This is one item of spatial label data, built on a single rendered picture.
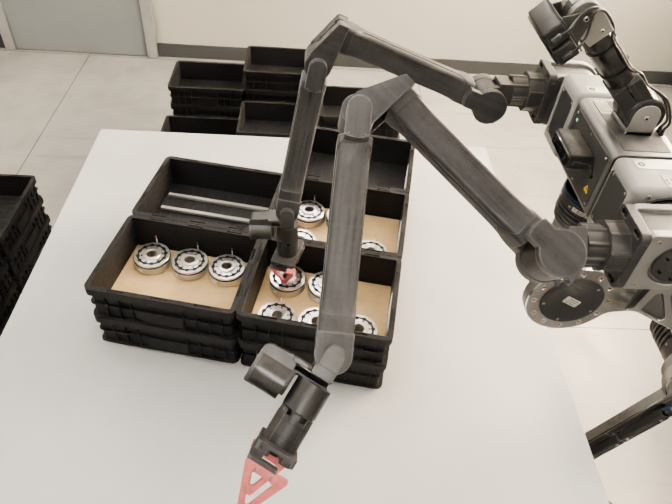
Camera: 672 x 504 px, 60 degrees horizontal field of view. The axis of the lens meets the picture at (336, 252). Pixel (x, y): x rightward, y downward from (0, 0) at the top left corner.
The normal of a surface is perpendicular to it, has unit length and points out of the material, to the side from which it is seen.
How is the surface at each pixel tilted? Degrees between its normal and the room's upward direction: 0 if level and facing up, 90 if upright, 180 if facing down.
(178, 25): 90
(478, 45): 90
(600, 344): 0
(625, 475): 0
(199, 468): 0
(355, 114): 39
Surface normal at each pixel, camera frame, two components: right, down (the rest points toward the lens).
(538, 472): 0.07, -0.71
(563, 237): 0.07, -0.12
